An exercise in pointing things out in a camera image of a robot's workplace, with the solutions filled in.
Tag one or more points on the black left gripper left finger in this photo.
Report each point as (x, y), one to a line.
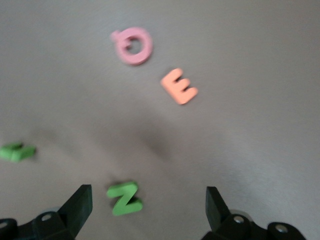
(67, 220)

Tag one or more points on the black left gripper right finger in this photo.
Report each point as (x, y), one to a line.
(225, 227)

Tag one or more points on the green letter N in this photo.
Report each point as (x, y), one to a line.
(123, 200)

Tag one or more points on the green letter I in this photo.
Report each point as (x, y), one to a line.
(17, 155)

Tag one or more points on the brown table cover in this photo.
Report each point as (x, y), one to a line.
(250, 137)

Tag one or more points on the orange letter E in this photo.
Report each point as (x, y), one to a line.
(175, 92)

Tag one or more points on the pink letter G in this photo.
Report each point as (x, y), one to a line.
(125, 53)

